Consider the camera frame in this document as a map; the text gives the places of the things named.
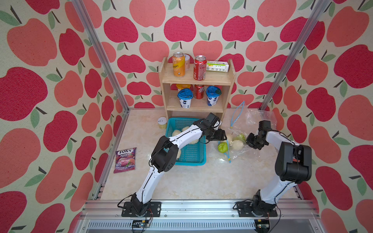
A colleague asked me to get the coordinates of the small red can lower shelf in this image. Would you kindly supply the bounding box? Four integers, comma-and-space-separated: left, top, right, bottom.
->
194, 84, 205, 100

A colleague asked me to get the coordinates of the left blue-lid yogurt cup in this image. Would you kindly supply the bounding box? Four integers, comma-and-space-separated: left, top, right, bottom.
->
177, 88, 193, 109

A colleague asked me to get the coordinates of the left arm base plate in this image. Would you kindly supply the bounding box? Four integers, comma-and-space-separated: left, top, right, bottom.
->
121, 202, 162, 217

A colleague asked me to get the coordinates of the orange soda can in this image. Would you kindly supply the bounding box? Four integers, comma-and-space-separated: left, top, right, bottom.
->
172, 52, 186, 77

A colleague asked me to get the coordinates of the teal plastic basket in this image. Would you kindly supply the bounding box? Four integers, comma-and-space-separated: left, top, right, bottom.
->
165, 117, 207, 166

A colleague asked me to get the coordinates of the pink can behind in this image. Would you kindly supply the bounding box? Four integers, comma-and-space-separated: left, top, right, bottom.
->
184, 54, 190, 70

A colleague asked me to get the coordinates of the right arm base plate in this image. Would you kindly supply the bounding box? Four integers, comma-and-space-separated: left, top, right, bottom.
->
232, 200, 278, 218

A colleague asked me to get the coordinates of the wooden two-tier shelf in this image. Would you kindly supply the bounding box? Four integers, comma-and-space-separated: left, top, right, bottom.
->
158, 56, 237, 123

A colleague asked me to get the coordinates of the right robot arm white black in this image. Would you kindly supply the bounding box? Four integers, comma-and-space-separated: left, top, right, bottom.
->
246, 120, 312, 216

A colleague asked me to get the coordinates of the purple candy packet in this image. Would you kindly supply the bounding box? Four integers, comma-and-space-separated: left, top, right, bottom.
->
113, 148, 136, 174

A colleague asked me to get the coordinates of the red cola can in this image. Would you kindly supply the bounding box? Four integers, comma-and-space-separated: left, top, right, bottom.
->
193, 55, 207, 81

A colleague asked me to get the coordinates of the clear zip-top bag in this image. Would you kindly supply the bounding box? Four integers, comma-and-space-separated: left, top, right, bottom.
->
217, 132, 259, 163
229, 102, 277, 136

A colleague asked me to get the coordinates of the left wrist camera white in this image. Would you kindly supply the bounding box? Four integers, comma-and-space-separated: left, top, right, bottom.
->
214, 120, 222, 130

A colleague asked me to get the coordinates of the right blue-lid yogurt cup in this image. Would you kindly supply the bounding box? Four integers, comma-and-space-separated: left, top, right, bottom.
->
206, 86, 221, 106

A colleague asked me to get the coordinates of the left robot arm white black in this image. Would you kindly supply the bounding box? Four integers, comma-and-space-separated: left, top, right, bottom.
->
117, 113, 226, 217

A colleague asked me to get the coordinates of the white green box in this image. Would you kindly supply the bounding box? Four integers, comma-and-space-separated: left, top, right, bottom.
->
207, 61, 229, 72

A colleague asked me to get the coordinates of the green pear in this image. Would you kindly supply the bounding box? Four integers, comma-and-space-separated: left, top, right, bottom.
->
236, 134, 246, 144
218, 142, 229, 153

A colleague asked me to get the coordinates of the blue-lid yogurt cup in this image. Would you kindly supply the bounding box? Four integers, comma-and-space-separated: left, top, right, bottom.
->
177, 88, 193, 109
206, 86, 221, 106

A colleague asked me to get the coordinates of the yellow cup lower shelf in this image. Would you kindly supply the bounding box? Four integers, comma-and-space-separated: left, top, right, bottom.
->
176, 84, 191, 91

